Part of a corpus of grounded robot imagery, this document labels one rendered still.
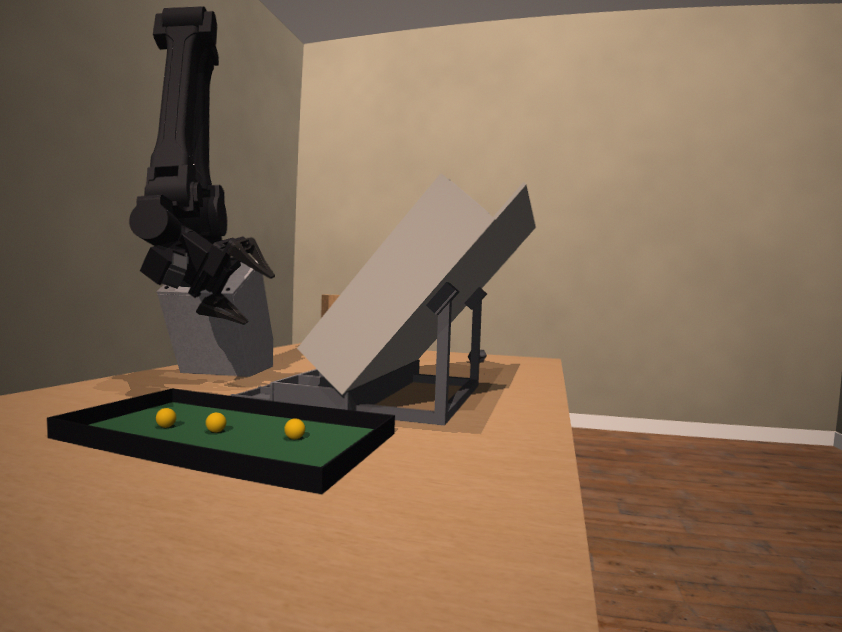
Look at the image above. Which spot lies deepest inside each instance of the grey slanted panel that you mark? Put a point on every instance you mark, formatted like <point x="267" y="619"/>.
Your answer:
<point x="368" y="343"/>

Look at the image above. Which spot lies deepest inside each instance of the orange-yellow ball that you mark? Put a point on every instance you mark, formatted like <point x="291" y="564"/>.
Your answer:
<point x="166" y="417"/>
<point x="215" y="422"/>
<point x="294" y="429"/>

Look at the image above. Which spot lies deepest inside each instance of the green tray with black rim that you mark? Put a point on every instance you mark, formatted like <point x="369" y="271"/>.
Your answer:
<point x="312" y="463"/>

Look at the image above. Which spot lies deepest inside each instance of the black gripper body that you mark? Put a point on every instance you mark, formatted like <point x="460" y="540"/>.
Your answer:
<point x="213" y="274"/>

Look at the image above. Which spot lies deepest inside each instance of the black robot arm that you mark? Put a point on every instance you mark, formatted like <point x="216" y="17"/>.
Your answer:
<point x="181" y="137"/>

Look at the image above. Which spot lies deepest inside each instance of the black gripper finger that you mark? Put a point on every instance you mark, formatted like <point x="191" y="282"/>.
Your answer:
<point x="236" y="250"/>
<point x="207" y="308"/>

